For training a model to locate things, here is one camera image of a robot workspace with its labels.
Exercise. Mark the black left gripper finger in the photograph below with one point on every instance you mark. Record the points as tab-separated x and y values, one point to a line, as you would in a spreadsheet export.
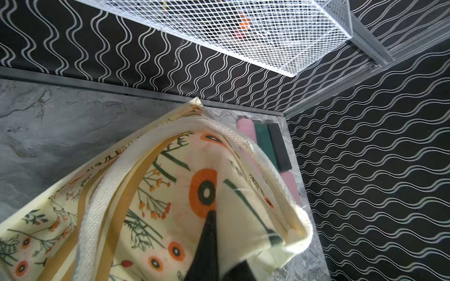
205	264

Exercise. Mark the cream canvas tote bag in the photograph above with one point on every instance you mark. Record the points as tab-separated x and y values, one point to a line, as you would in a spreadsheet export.
136	211

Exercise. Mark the black pencil case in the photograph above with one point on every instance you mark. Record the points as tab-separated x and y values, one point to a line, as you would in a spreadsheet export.
281	154

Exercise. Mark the dark green pencil case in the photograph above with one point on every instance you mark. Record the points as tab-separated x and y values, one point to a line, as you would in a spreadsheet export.
264	141

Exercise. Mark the white wire mesh basket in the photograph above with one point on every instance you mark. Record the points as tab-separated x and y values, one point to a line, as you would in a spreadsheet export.
284	36

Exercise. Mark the aluminium frame corner post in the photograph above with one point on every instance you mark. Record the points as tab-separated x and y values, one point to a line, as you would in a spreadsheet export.
382	59

